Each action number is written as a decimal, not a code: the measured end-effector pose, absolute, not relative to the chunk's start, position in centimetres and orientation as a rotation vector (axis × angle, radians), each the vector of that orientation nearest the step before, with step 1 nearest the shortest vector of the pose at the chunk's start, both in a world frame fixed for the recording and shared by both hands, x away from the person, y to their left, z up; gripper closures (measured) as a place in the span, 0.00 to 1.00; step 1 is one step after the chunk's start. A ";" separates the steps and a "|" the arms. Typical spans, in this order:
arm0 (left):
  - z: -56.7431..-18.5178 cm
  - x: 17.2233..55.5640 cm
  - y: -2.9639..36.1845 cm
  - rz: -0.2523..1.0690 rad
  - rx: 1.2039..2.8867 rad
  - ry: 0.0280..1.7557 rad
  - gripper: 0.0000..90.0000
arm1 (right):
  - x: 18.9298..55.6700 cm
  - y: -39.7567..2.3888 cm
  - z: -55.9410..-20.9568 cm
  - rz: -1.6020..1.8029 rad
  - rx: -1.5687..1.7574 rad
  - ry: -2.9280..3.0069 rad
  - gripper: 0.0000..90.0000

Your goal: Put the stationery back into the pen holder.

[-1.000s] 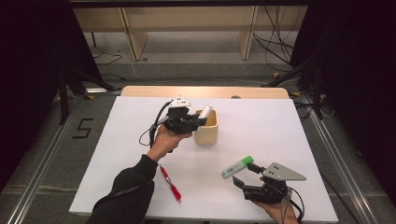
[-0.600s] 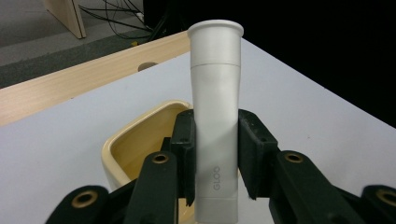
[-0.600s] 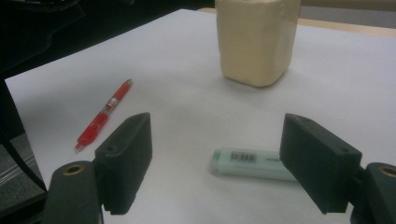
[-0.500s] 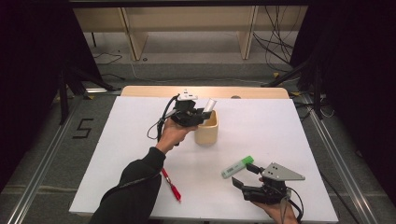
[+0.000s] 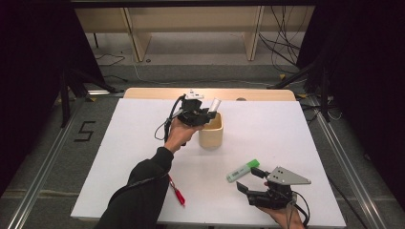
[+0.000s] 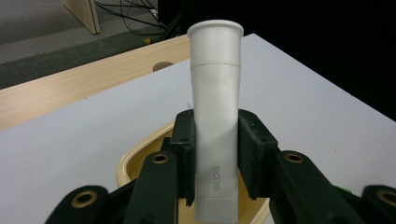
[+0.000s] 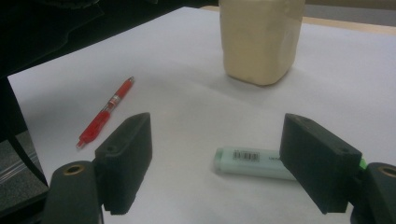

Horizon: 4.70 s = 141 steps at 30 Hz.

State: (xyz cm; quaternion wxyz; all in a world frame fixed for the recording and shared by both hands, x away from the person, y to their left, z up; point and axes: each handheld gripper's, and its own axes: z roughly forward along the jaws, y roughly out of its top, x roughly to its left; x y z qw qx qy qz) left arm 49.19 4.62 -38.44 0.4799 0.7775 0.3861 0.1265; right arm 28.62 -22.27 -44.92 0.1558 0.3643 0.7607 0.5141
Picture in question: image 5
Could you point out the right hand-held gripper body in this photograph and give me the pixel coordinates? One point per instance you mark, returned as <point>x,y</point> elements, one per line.
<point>285,178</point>

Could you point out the light wooden table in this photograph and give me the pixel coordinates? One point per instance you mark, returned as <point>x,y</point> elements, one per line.
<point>153,94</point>

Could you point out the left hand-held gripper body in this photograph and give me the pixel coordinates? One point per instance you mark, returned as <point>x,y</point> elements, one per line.
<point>191,113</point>

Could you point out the beige square pen holder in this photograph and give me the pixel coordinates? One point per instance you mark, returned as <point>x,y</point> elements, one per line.
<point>210,136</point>

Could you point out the person's left hand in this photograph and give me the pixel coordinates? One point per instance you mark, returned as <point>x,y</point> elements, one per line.
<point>178,135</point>

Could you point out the person's right hand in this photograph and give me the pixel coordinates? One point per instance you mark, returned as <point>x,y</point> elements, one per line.
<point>286,219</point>

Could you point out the beige wooden desk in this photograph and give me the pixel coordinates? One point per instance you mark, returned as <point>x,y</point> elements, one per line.
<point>191,19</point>

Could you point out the green highlighter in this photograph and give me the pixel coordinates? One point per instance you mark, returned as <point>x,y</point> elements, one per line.
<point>242,171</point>

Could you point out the black curtain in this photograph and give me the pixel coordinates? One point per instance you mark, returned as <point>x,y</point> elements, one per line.
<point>372,79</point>
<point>28,63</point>

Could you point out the aluminium floor rail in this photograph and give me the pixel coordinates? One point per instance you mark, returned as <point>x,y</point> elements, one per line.
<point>347,165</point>
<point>41,176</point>

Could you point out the white board sheet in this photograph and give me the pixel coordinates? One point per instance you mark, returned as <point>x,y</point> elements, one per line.
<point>254,133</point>

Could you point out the white glue stick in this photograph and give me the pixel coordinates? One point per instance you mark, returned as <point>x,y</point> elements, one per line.
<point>215,104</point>

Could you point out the black tripod stand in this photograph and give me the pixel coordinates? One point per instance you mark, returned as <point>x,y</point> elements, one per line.
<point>65,101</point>
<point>324,95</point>

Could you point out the red pen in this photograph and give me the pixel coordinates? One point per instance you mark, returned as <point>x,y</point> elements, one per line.
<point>178,194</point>

